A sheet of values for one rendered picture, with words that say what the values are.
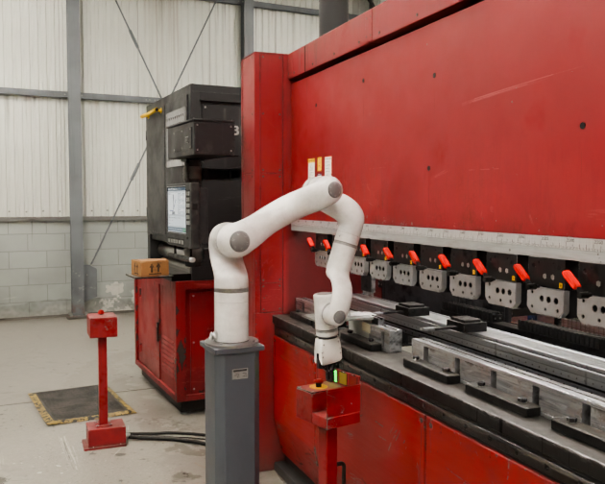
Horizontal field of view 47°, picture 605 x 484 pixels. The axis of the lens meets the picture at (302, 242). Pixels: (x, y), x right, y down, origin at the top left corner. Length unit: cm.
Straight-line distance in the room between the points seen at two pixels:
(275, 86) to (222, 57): 637
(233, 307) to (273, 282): 145
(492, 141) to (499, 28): 35
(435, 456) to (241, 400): 68
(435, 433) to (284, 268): 169
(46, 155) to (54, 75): 101
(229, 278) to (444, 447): 91
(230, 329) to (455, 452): 84
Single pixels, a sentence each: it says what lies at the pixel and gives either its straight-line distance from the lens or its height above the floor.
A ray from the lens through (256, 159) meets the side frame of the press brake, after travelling 380.
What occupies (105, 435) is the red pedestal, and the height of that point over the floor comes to 8.
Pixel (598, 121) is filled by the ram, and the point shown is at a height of 171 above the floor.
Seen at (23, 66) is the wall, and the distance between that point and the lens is 963.
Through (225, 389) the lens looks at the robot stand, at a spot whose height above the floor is 86.
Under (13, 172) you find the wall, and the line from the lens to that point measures 946.
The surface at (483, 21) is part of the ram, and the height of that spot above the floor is 207.
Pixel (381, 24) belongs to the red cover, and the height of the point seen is 221.
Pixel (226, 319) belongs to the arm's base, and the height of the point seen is 109.
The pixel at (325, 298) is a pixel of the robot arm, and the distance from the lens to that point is 255.
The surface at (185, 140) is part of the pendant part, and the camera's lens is 397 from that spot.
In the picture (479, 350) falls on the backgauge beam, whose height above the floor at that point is 92.
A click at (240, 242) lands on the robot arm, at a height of 136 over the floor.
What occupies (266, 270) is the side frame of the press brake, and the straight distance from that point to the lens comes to 383.
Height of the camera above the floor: 150
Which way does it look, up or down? 3 degrees down
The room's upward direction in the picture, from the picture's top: straight up
